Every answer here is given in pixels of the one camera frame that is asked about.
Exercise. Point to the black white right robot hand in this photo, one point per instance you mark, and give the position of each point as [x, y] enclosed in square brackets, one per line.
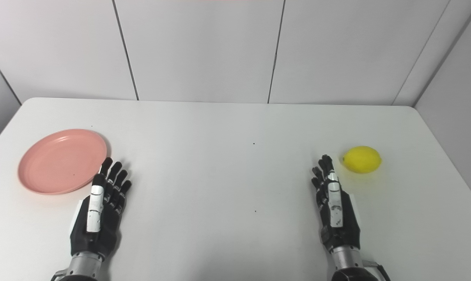
[342, 230]

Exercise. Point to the pink round plate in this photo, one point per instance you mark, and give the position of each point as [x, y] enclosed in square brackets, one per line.
[60, 162]

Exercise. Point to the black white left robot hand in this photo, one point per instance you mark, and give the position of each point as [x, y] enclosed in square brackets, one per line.
[103, 226]

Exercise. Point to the yellow lemon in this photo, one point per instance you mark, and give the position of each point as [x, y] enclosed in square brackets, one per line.
[362, 159]

